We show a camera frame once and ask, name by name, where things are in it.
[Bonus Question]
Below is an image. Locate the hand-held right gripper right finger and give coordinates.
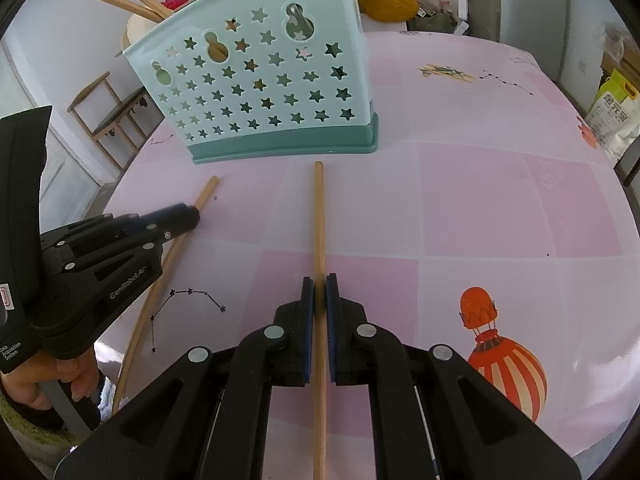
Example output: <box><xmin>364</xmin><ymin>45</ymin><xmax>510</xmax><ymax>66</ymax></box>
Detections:
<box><xmin>325</xmin><ymin>274</ymin><xmax>581</xmax><ymax>480</ymax></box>

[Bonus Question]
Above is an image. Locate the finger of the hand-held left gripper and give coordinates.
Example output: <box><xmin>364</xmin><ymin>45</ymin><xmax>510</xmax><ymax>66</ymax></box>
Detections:
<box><xmin>42</xmin><ymin>203</ymin><xmax>199</xmax><ymax>252</ymax></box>
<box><xmin>60</xmin><ymin>211</ymin><xmax>202</xmax><ymax>274</ymax></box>

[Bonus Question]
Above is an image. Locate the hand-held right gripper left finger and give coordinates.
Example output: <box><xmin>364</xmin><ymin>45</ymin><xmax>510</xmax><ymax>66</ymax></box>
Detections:
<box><xmin>55</xmin><ymin>276</ymin><xmax>315</xmax><ymax>480</ymax></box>

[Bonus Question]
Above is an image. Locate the tan wooden chopstick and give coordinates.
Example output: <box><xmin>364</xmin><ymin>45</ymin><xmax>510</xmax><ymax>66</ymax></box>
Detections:
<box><xmin>111</xmin><ymin>176</ymin><xmax>220</xmax><ymax>415</ymax></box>
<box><xmin>312</xmin><ymin>161</ymin><xmax>328</xmax><ymax>480</ymax></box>

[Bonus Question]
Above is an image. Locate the person's left hand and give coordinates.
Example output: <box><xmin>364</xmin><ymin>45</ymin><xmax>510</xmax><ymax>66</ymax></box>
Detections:
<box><xmin>0</xmin><ymin>345</ymin><xmax>101</xmax><ymax>411</ymax></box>

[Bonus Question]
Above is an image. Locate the white wooden door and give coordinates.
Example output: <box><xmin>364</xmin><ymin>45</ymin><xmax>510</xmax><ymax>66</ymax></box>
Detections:
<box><xmin>0</xmin><ymin>40</ymin><xmax>103</xmax><ymax>233</ymax></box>

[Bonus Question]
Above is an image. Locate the wooden chair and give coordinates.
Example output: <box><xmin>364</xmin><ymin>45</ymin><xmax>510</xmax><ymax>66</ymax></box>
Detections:
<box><xmin>67</xmin><ymin>71</ymin><xmax>167</xmax><ymax>173</ymax></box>

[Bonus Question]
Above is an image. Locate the pink printed tablecloth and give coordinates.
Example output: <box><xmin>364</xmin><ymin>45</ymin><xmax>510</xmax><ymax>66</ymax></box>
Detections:
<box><xmin>97</xmin><ymin>30</ymin><xmax>640</xmax><ymax>461</ymax></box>

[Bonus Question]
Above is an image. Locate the olive green bag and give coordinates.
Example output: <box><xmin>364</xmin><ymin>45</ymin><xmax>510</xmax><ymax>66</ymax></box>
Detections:
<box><xmin>407</xmin><ymin>10</ymin><xmax>458</xmax><ymax>32</ymax></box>

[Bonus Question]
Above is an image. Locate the dark wooden stool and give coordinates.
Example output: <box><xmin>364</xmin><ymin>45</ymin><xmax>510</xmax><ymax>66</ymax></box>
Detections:
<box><xmin>612</xmin><ymin>130</ymin><xmax>640</xmax><ymax>187</ymax></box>

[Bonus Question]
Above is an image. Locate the white and yellow rice bag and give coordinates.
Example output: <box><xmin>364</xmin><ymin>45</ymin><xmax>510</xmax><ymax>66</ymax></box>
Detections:
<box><xmin>585</xmin><ymin>67</ymin><xmax>640</xmax><ymax>158</ymax></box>

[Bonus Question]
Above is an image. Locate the silver refrigerator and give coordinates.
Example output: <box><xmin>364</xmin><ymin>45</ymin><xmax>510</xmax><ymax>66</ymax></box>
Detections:
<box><xmin>465</xmin><ymin>0</ymin><xmax>573</xmax><ymax>61</ymax></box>

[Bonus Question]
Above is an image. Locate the large cardboard box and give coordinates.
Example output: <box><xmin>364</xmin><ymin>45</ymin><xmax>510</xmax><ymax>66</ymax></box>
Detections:
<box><xmin>600</xmin><ymin>25</ymin><xmax>640</xmax><ymax>77</ymax></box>

